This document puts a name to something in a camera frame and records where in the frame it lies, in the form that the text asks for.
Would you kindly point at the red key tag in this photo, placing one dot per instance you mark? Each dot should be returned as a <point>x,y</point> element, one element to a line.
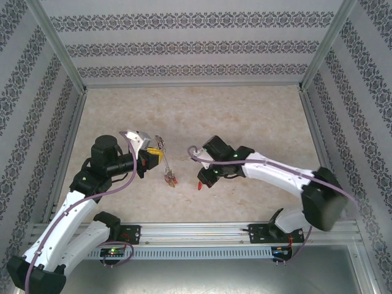
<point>199,186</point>

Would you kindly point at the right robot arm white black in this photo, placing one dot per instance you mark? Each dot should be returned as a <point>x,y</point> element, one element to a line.
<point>275,174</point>

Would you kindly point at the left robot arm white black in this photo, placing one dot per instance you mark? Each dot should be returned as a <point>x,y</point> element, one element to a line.
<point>70,214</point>

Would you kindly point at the left green circuit board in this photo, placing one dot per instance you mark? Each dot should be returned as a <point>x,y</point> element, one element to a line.
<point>113,252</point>

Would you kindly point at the green circuit board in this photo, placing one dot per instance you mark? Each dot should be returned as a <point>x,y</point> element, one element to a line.
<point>280,251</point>
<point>113,252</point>

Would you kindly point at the grey metal sheet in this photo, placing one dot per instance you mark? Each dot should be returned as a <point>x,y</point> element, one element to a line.
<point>196,278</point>

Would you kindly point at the right green circuit board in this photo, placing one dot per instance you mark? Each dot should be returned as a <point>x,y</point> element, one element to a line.
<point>280,251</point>

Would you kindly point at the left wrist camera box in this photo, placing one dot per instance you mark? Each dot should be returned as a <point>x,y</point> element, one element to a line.
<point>137,141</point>

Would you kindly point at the aluminium table edge rail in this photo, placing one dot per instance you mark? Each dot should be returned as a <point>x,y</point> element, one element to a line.
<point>318,137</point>
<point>193,85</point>
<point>72,137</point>

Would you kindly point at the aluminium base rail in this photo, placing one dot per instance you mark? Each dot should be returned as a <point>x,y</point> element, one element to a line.
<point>196,232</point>

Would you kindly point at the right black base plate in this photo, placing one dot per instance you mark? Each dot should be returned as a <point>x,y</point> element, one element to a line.
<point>257,234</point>

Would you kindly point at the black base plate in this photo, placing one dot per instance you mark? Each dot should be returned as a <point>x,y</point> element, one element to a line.
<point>257,234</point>
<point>134,234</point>

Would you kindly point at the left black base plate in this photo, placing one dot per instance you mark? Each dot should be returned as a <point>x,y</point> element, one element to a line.
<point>134,234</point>

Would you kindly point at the aluminium frame post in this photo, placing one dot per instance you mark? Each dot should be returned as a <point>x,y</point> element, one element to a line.
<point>56,46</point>
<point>326,46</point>

